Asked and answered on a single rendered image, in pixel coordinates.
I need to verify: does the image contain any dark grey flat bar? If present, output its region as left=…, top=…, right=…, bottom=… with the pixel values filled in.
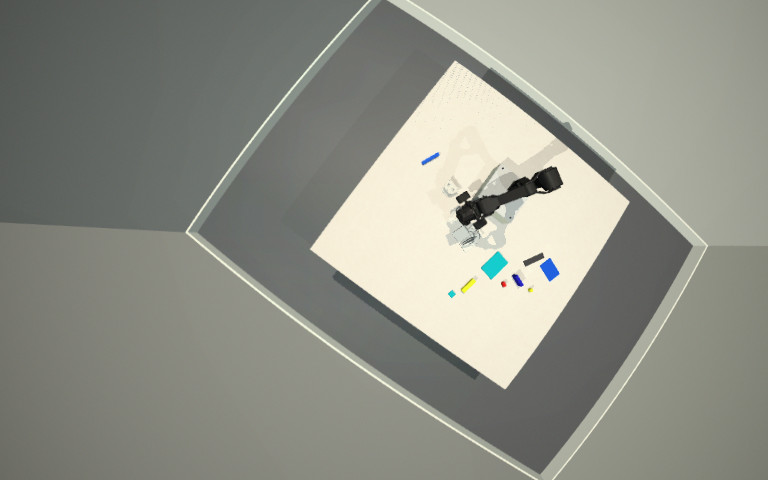
left=523, top=253, right=545, bottom=267

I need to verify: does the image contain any yellow rectangular bar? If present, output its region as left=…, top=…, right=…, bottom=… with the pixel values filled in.
left=461, top=278, right=476, bottom=293

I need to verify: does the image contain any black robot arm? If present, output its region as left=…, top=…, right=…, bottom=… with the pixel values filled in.
left=456, top=166, right=563, bottom=226

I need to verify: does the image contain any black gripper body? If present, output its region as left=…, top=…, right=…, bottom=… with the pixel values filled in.
left=456, top=191, right=488, bottom=230

